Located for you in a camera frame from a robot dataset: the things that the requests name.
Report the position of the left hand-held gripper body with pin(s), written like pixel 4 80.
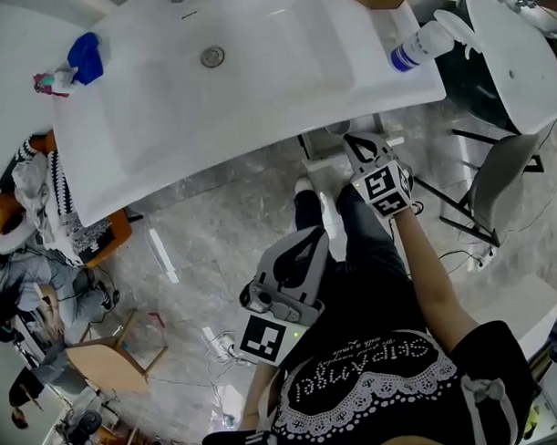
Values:
pixel 273 326

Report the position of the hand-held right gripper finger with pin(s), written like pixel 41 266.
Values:
pixel 354 157
pixel 378 145

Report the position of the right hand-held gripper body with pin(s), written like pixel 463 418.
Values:
pixel 386 186

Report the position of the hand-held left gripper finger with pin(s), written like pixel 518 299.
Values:
pixel 314 266
pixel 273 258

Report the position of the white drawer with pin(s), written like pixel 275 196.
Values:
pixel 344 146

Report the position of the person's left forearm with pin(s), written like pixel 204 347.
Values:
pixel 261 391

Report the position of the person's right forearm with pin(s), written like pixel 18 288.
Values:
pixel 431 275

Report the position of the white power strip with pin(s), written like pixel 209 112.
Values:
pixel 225 344
pixel 482 259

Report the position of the person's grey jeans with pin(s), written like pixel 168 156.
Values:
pixel 365 232

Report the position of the person's left white shoe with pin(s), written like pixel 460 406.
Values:
pixel 303 185

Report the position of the white spray bottle blue label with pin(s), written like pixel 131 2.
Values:
pixel 420 45

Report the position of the grey chair black legs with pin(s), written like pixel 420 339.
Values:
pixel 500 182

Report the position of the red floor tape mark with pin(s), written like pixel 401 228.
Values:
pixel 158 318

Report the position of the person's black printed shirt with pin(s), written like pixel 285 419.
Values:
pixel 384 386

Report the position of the white vanity cabinet with sink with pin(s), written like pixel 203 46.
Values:
pixel 233 91

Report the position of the white round table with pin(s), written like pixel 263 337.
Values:
pixel 514 58

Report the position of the wooden side table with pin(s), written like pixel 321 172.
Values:
pixel 110 369

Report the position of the metal sink drain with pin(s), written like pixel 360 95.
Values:
pixel 212 56

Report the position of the black white striped blanket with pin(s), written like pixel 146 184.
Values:
pixel 78 224

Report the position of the white clothes pile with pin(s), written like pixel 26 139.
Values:
pixel 33 193

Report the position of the blue cloth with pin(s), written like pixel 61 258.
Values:
pixel 86 57

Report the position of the small pink green bottle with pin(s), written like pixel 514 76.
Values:
pixel 52 84

